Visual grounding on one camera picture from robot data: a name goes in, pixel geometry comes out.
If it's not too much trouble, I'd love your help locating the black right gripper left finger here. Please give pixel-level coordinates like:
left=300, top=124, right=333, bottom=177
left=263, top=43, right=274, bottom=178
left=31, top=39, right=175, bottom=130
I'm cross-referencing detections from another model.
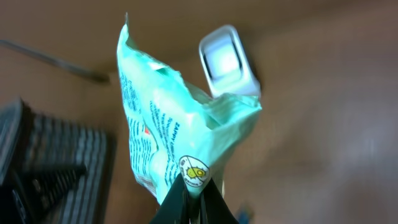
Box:
left=149, top=174, right=188, bottom=224

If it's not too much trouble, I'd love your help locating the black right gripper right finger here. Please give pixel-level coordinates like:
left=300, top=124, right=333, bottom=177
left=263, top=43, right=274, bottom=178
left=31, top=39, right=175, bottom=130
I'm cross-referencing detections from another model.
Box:
left=200, top=179, right=238, bottom=224

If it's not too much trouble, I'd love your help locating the teal orange snack pack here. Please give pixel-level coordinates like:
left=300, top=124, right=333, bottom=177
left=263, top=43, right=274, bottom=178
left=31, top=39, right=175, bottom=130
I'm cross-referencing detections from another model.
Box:
left=116, top=25, right=262, bottom=203

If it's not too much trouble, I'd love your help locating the white barcode scanner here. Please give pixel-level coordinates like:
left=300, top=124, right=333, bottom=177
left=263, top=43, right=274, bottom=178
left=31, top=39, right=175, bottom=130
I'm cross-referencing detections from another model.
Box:
left=198, top=24, right=261, bottom=98

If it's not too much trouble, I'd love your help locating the grey plastic shopping basket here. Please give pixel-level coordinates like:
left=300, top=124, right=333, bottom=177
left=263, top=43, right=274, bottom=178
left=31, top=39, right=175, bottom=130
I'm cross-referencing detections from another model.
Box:
left=1, top=99, right=116, bottom=224

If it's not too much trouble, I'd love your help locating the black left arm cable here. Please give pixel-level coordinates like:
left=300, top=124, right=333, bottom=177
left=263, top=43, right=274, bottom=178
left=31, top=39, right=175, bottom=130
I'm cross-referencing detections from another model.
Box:
left=0, top=39, right=111, bottom=85

